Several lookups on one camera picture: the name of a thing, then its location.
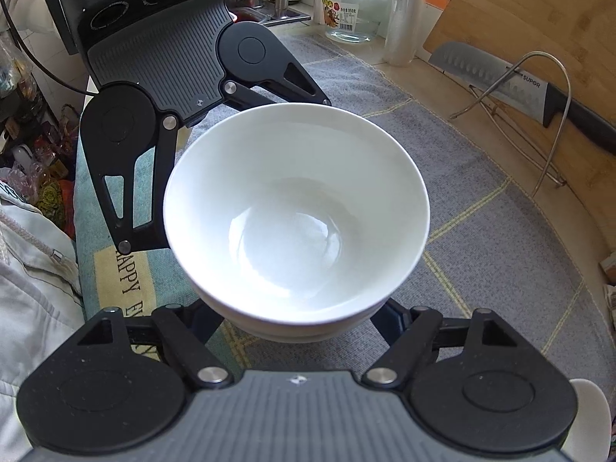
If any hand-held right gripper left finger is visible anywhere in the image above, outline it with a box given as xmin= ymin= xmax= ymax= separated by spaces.
xmin=77 ymin=298 xmax=235 ymax=390

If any steel sink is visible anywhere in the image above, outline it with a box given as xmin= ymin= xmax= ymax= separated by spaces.
xmin=226 ymin=0 xmax=313 ymax=27

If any glass jar with lid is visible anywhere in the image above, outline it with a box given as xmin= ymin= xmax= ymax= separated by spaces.
xmin=320 ymin=0 xmax=390 ymax=43

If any pile of colourful packets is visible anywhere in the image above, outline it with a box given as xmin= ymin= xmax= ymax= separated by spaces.
xmin=0 ymin=19 xmax=80 ymax=241

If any bamboo cutting board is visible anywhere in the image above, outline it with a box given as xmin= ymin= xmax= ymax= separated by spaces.
xmin=422 ymin=0 xmax=616 ymax=232

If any grey checked cloth mat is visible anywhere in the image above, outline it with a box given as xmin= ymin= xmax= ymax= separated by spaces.
xmin=74 ymin=31 xmax=614 ymax=395

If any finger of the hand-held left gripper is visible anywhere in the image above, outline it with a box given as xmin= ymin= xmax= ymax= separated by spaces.
xmin=224 ymin=53 xmax=334 ymax=107
xmin=91 ymin=115 xmax=181 ymax=253

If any person's grey jacket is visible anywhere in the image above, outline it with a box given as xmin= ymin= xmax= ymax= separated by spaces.
xmin=0 ymin=183 xmax=97 ymax=462

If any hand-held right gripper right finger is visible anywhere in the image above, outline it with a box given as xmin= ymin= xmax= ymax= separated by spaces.
xmin=362 ymin=298 xmax=521 ymax=390

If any stack of clear plastic cups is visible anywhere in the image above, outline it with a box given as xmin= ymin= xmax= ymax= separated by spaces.
xmin=383 ymin=0 xmax=429 ymax=67

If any metal wire knife rack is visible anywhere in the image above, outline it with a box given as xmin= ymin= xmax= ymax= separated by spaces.
xmin=450 ymin=52 xmax=573 ymax=198

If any black cable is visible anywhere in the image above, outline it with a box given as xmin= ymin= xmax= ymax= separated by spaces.
xmin=0 ymin=0 xmax=99 ymax=97

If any black handled kitchen knife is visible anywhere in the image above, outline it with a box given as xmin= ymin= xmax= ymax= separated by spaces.
xmin=428 ymin=41 xmax=616 ymax=152

